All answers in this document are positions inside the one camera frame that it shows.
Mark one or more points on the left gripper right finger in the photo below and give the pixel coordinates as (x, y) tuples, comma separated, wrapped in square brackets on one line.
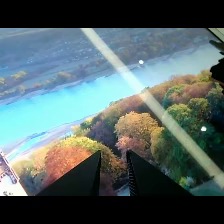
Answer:
[(151, 181)]

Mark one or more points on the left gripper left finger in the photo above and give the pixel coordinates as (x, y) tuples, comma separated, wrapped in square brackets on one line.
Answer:
[(80, 181)]

